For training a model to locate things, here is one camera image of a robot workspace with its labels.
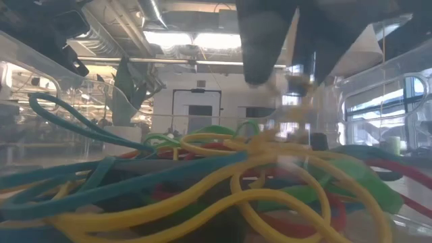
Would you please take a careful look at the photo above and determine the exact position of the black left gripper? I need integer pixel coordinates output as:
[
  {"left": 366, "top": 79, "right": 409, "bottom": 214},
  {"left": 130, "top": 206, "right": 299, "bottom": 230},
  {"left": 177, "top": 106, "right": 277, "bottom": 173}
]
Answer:
[{"left": 0, "top": 0, "right": 91, "bottom": 78}]

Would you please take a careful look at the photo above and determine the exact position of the blue thin rubber band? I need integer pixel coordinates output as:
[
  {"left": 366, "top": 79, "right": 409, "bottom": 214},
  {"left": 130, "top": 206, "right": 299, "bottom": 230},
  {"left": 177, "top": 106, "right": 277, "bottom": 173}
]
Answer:
[{"left": 28, "top": 92, "right": 155, "bottom": 153}]

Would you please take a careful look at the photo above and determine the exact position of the green thin rubber band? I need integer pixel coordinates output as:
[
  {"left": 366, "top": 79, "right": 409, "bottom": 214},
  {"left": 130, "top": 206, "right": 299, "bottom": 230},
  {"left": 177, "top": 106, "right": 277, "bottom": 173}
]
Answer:
[{"left": 235, "top": 119, "right": 261, "bottom": 138}]

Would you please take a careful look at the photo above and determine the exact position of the green wide rubber band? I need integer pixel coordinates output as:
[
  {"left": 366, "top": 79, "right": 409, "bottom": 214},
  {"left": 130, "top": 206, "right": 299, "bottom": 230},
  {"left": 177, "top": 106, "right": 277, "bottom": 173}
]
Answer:
[
  {"left": 256, "top": 158, "right": 404, "bottom": 215},
  {"left": 188, "top": 125, "right": 237, "bottom": 136}
]

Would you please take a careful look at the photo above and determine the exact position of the blue wide rubber band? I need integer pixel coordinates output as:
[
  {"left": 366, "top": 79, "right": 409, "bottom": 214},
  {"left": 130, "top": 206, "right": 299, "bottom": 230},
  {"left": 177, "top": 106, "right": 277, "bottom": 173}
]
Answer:
[{"left": 0, "top": 151, "right": 249, "bottom": 222}]

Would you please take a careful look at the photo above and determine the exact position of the clear plastic bin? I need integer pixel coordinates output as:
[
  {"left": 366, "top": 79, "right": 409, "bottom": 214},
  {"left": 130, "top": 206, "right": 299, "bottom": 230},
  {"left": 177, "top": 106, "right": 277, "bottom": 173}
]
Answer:
[{"left": 0, "top": 29, "right": 432, "bottom": 243}]

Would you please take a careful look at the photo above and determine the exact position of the ceiling light fixture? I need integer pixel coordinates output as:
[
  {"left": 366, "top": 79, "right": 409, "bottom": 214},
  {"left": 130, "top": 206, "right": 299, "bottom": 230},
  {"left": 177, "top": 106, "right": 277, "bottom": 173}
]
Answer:
[{"left": 143, "top": 30, "right": 242, "bottom": 50}]

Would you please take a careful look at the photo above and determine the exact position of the black framed white door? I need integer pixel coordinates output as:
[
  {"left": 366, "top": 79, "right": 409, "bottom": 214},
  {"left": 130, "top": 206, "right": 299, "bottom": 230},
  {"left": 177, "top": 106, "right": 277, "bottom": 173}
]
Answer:
[{"left": 171, "top": 88, "right": 223, "bottom": 133}]

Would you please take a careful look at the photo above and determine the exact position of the silver ceiling pipe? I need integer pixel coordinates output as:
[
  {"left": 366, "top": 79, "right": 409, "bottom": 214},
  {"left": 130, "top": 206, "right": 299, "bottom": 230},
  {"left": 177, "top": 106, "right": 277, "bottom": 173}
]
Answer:
[{"left": 77, "top": 56, "right": 288, "bottom": 68}]

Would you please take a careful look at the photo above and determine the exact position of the green cylinder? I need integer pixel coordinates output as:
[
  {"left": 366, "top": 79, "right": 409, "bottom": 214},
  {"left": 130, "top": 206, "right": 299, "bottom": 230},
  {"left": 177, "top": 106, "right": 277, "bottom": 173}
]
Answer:
[{"left": 387, "top": 136, "right": 402, "bottom": 155}]

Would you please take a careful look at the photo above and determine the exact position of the silver ceiling duct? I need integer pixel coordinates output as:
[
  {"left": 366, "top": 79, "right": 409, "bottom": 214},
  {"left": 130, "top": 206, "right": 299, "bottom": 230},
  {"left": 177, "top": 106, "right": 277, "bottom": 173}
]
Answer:
[{"left": 138, "top": 0, "right": 169, "bottom": 30}]

